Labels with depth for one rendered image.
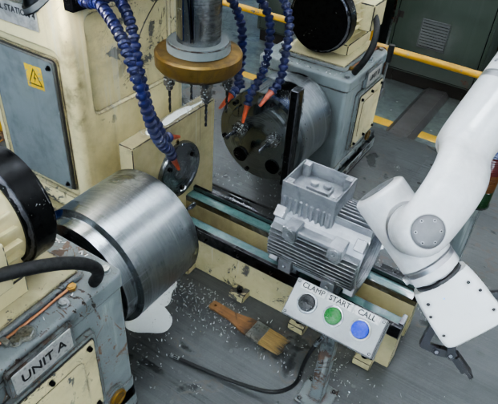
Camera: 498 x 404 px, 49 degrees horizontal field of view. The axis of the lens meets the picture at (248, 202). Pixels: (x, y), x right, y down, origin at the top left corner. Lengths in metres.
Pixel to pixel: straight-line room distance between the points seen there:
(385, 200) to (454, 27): 3.43
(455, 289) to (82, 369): 0.58
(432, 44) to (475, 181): 3.49
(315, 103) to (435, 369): 0.70
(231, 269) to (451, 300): 0.59
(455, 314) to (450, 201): 0.20
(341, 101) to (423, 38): 2.78
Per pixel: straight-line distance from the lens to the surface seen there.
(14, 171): 0.78
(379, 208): 0.82
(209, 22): 1.09
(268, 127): 1.39
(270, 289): 1.27
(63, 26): 1.14
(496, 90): 0.89
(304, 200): 1.09
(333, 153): 1.61
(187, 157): 1.34
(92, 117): 1.24
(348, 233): 1.09
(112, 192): 1.02
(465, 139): 0.85
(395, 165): 1.87
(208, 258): 1.33
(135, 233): 0.97
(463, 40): 4.20
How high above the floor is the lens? 1.78
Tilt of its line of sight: 38 degrees down
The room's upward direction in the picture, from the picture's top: 5 degrees clockwise
